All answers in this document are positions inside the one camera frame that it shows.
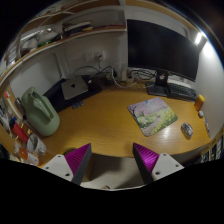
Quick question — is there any black monitor stand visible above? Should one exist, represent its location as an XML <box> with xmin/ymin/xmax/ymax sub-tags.
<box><xmin>147</xmin><ymin>70</ymin><xmax>168</xmax><ymax>96</ymax></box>

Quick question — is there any white mug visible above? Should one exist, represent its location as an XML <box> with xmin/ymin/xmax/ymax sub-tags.
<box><xmin>26</xmin><ymin>134</ymin><xmax>46</xmax><ymax>156</ymax></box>

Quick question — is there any red bottle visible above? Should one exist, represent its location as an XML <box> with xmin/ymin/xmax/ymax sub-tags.
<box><xmin>9</xmin><ymin>120</ymin><xmax>29</xmax><ymax>143</ymax></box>

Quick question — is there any silver mini desktop computer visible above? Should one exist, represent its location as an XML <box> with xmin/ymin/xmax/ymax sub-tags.
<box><xmin>61</xmin><ymin>76</ymin><xmax>88</xmax><ymax>100</ymax></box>

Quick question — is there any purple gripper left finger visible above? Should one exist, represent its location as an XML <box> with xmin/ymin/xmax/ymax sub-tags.
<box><xmin>42</xmin><ymin>144</ymin><xmax>92</xmax><ymax>185</ymax></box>

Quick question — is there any green plastic jug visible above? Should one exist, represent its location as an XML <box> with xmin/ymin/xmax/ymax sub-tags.
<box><xmin>21</xmin><ymin>87</ymin><xmax>60</xmax><ymax>137</ymax></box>

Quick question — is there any black cable bundle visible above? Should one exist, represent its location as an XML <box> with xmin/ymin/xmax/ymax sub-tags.
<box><xmin>73</xmin><ymin>64</ymin><xmax>158</xmax><ymax>88</ymax></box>

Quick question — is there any small white round object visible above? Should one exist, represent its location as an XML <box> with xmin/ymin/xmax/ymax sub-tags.
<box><xmin>198</xmin><ymin>110</ymin><xmax>204</xmax><ymax>118</ymax></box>

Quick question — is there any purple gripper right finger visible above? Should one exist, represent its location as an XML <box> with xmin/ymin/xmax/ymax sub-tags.
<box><xmin>132</xmin><ymin>143</ymin><xmax>183</xmax><ymax>184</ymax></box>

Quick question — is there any black keyboard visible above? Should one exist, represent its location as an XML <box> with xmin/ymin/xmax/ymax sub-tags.
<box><xmin>167</xmin><ymin>83</ymin><xmax>197</xmax><ymax>101</ymax></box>

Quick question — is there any black computer monitor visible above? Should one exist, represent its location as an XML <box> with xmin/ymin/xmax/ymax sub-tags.
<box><xmin>127</xmin><ymin>19</ymin><xmax>199</xmax><ymax>81</ymax></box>

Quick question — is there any orange lid white container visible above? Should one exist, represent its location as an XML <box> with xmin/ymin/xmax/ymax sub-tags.
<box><xmin>19</xmin><ymin>148</ymin><xmax>39</xmax><ymax>166</ymax></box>

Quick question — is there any floral landscape mouse pad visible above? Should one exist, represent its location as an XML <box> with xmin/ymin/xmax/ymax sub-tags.
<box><xmin>128</xmin><ymin>97</ymin><xmax>178</xmax><ymax>137</ymax></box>

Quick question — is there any yellow small bottle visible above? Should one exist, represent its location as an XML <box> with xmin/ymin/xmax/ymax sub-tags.
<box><xmin>194</xmin><ymin>94</ymin><xmax>205</xmax><ymax>111</ymax></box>

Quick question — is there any black desk mat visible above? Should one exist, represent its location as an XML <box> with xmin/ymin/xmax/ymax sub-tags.
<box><xmin>44</xmin><ymin>75</ymin><xmax>102</xmax><ymax>112</ymax></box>

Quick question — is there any wooden wall shelf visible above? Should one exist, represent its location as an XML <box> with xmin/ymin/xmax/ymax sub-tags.
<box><xmin>0</xmin><ymin>0</ymin><xmax>126</xmax><ymax>86</ymax></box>

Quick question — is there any patterned computer mouse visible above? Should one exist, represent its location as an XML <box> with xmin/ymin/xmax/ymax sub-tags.
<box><xmin>181</xmin><ymin>123</ymin><xmax>194</xmax><ymax>139</ymax></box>

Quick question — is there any white wall socket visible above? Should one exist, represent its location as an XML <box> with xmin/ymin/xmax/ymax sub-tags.
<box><xmin>84</xmin><ymin>51</ymin><xmax>105</xmax><ymax>61</ymax></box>

